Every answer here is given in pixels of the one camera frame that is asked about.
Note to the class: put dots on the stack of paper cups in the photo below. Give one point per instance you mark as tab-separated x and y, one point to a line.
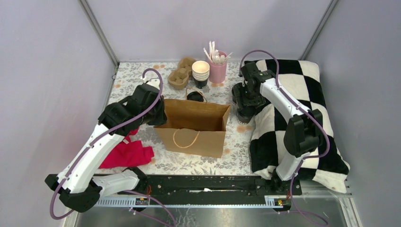
200	73

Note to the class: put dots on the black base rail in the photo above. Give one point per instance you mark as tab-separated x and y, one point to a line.
214	189

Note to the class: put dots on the stack of black lids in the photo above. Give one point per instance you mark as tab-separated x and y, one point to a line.
195	96

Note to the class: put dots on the brown paper bag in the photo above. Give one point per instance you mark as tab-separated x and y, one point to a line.
192	127

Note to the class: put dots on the brown cardboard cup carrier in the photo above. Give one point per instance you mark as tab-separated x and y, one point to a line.
179	77

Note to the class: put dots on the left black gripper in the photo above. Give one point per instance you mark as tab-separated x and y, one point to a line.
162	119

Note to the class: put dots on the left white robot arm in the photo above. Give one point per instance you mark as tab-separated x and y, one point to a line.
76	186

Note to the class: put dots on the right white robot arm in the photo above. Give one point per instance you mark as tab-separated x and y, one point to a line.
304	132

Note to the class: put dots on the wrapped paper straws bundle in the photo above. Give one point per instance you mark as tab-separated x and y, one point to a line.
215	56

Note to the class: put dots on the red cloth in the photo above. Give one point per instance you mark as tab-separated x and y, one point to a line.
128	153

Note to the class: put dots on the black paper coffee cup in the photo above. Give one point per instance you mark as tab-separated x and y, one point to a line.
244	119

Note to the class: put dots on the black white checkered pillow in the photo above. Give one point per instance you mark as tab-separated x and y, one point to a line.
302	80

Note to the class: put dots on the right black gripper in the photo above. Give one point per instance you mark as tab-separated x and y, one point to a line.
239	91

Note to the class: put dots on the floral table mat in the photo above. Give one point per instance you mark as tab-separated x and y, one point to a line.
235	158

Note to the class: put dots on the pink straw holder cup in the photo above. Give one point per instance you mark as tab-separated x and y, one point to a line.
217	72

